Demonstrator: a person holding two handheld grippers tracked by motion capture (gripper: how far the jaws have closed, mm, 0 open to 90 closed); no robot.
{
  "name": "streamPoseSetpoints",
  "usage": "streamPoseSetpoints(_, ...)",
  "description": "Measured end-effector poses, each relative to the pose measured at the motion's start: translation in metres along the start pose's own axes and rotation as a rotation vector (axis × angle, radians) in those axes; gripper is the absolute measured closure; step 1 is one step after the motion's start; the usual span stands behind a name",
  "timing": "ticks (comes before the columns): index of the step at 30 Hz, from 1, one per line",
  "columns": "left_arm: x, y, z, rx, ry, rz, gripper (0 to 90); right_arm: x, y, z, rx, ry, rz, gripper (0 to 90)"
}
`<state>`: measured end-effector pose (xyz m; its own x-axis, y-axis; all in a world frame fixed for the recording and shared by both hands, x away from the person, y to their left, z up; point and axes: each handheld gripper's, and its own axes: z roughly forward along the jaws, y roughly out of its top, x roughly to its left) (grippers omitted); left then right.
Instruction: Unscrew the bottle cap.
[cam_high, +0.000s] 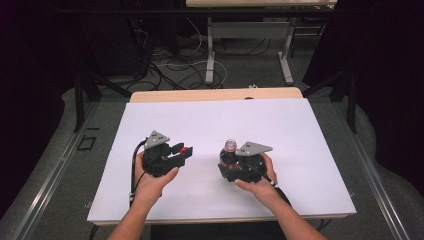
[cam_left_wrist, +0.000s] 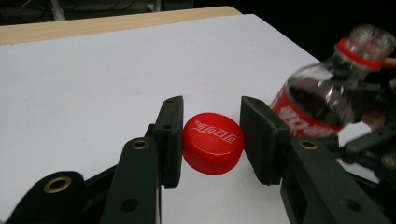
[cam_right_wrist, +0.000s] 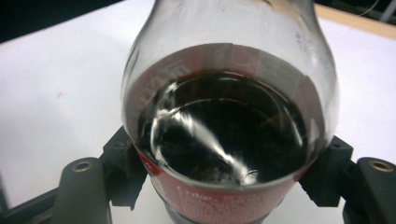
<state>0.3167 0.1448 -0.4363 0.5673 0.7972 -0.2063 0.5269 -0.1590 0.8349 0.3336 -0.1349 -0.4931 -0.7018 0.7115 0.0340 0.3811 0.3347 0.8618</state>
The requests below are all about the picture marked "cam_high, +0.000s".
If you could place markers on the black metal stand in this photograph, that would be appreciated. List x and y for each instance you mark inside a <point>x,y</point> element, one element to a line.
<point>350,96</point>
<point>83,96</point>

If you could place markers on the aluminium floor rail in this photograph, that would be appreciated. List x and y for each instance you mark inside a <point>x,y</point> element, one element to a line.
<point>376,186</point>
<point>50,180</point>

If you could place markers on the clear cola bottle red label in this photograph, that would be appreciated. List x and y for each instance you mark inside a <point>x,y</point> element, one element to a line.
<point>230,150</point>

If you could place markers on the red bottle cap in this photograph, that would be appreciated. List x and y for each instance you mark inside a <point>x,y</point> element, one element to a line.
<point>183,150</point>

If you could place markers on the white metal frame desk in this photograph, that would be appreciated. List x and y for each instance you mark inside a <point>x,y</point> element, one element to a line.
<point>253,30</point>

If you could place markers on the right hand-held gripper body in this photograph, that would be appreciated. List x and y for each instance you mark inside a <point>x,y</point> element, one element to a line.
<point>250,163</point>

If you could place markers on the white table cover sheet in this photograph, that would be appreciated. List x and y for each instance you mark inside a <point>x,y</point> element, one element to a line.
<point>213,120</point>

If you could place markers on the dark curtain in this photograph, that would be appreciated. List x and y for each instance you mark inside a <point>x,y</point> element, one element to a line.
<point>390,76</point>
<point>30,66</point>

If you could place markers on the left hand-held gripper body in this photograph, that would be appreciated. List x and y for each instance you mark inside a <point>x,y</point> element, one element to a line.
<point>159,160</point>

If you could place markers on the person's right hand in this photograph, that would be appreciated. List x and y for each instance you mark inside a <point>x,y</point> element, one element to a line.
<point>263,190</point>

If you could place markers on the person's left hand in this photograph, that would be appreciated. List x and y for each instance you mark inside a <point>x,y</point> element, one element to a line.
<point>150,188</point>

